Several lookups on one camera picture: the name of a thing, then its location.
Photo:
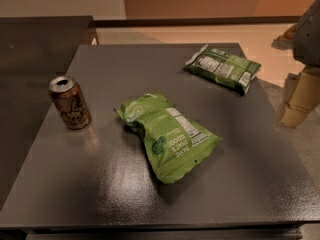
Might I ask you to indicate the orange LaCroix soda can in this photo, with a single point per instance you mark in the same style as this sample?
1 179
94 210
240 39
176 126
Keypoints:
67 96

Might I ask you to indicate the green jalapeno chip bag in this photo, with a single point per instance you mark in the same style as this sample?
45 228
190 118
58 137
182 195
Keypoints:
223 68

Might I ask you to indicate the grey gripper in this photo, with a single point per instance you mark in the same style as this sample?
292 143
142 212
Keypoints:
308 39

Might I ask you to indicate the large light green snack bag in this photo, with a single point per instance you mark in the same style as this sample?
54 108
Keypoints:
174 143

